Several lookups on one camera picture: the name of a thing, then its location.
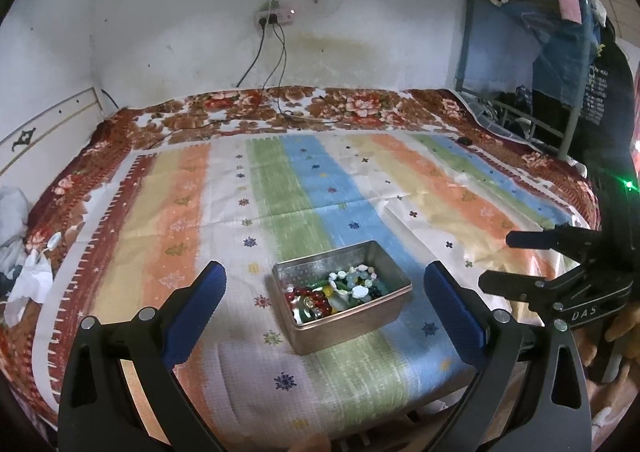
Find green jade bangle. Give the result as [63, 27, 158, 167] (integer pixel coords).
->
[311, 280, 360, 307]

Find person's right hand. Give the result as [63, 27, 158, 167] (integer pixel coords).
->
[584, 302, 639, 448]

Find black power cable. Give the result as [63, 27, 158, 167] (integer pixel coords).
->
[235, 24, 267, 90]
[261, 24, 331, 121]

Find light blue bead bracelet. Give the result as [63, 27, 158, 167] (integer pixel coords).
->
[349, 275, 394, 306]

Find small black object on bed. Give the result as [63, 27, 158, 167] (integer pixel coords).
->
[457, 137, 473, 147]

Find white pink charm bracelet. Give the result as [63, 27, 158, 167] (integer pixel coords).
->
[327, 265, 382, 301]

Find dark red bead bracelet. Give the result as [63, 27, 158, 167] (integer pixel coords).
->
[284, 285, 334, 319]

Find white wooden headboard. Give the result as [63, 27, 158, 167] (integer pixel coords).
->
[1, 87, 105, 203]

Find striped colourful bed sheet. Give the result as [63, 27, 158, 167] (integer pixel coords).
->
[32, 133, 576, 450]

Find grey crumpled cloth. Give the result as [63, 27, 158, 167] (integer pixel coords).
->
[0, 186, 29, 285]

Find floral red brown blanket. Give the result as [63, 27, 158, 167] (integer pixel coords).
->
[1, 86, 599, 423]

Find hanging clothes on rack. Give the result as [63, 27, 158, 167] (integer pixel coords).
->
[487, 0, 637, 129]

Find silver metal tin box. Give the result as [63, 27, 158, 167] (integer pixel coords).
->
[271, 241, 412, 354]

